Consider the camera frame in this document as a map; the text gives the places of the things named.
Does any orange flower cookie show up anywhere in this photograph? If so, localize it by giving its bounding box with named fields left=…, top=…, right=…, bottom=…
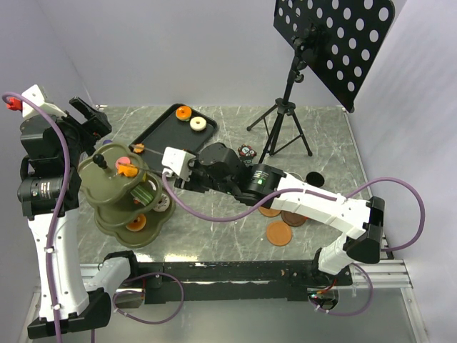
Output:
left=132, top=144, right=146, bottom=154

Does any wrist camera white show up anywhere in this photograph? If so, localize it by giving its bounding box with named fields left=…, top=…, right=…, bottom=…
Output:
left=21, top=84, right=67, bottom=119
left=161, top=146, right=196, bottom=182

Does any black cartoon figurine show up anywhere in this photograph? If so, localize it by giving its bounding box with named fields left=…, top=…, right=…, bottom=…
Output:
left=238, top=144, right=257, bottom=165

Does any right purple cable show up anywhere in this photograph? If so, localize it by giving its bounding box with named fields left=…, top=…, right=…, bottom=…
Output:
left=161, top=171, right=426, bottom=318

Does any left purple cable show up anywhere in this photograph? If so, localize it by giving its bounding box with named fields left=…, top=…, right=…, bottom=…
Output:
left=1, top=91, right=71, bottom=343

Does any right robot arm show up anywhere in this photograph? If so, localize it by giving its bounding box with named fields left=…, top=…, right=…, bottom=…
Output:
left=161, top=143, right=385, bottom=285

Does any dark brown mug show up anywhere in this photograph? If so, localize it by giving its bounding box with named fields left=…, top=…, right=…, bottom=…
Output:
left=306, top=171, right=325, bottom=188

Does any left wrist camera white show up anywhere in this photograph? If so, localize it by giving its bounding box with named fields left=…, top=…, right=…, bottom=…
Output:
left=21, top=84, right=67, bottom=119

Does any orange coaster left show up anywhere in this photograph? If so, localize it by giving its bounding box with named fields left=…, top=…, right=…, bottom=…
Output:
left=258, top=207, right=281, bottom=218

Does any orange coaster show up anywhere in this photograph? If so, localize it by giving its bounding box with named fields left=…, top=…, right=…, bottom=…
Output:
left=266, top=221, right=293, bottom=247
left=258, top=207, right=281, bottom=218

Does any green layered cake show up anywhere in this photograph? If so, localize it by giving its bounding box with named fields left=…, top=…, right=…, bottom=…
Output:
left=130, top=184, right=154, bottom=206

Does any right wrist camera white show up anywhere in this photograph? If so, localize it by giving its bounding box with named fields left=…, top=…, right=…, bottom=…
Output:
left=161, top=146, right=196, bottom=182

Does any white cream donut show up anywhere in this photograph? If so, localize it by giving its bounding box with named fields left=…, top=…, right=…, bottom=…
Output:
left=190, top=116, right=207, bottom=132

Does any black music stand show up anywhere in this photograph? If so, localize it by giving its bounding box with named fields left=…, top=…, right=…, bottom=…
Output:
left=257, top=0, right=395, bottom=159

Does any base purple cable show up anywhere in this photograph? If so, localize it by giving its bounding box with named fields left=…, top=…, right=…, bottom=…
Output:
left=112, top=274, right=186, bottom=326

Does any orange star cookie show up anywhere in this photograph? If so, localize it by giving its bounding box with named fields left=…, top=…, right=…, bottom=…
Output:
left=117, top=164, right=139, bottom=178

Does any pink round cookie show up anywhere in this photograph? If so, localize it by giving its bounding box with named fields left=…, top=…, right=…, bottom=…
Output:
left=115, top=156, right=131, bottom=169

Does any orange donut back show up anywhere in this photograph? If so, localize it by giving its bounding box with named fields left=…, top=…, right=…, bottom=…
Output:
left=175, top=106, right=192, bottom=121

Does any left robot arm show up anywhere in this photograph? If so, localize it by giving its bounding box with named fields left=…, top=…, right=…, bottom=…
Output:
left=14, top=91, right=141, bottom=341

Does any chocolate sprinkle donut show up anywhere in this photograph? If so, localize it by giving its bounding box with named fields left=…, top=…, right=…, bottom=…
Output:
left=153, top=194, right=171, bottom=213

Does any black serving tray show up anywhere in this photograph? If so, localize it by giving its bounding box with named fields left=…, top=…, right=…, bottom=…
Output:
left=131, top=103, right=218, bottom=154

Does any black base frame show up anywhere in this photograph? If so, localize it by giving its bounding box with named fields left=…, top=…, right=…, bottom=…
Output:
left=106, top=252, right=354, bottom=310

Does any orange coaster front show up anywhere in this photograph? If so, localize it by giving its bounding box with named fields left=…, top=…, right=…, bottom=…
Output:
left=266, top=221, right=293, bottom=247

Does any orange donut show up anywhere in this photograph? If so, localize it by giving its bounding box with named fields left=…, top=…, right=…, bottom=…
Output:
left=126, top=214, right=147, bottom=232
left=175, top=106, right=192, bottom=121

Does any orange donut front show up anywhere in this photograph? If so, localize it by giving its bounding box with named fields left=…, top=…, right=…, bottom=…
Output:
left=126, top=214, right=147, bottom=232

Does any dark brown coaster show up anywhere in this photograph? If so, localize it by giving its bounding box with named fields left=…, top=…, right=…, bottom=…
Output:
left=281, top=211, right=308, bottom=227

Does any green three-tier serving stand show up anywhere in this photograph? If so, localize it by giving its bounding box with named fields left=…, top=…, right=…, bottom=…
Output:
left=78, top=143, right=176, bottom=249

